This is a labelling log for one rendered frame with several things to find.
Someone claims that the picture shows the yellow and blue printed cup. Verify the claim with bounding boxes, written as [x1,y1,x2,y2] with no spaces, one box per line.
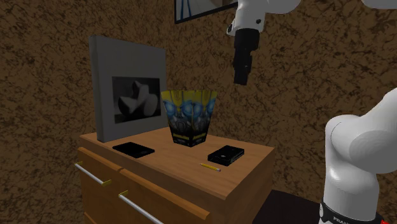
[160,89,218,148]

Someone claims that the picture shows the thick black box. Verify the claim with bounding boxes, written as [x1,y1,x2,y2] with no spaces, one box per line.
[207,144,245,167]

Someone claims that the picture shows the yellow pencil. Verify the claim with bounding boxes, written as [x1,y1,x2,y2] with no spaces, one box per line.
[200,162,221,172]

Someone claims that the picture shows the grey book with sculpture photo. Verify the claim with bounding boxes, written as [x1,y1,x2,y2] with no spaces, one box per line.
[88,34,169,144]

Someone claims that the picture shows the wooden chest of drawers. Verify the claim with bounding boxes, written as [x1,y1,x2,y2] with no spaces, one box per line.
[74,125,275,224]

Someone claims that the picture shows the flat black phone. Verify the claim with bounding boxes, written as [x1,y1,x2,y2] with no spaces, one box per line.
[112,141,155,159]

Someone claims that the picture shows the black-framed wall picture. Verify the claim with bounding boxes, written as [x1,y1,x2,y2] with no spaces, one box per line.
[174,0,239,25]

